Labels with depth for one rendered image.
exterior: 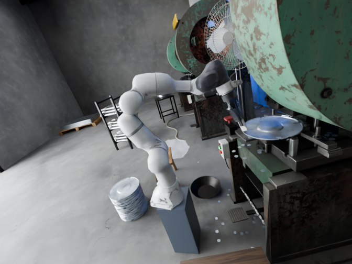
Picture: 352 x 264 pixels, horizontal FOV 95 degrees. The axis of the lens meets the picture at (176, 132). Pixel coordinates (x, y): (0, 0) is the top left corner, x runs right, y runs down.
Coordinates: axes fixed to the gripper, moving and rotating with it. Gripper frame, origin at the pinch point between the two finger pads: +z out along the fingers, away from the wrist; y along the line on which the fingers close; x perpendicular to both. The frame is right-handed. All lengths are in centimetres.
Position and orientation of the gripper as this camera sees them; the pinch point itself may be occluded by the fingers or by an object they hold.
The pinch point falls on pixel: (242, 125)
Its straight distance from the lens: 98.6
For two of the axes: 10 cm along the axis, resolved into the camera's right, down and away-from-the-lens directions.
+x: 6.4, -2.1, -7.4
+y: -6.0, 4.7, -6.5
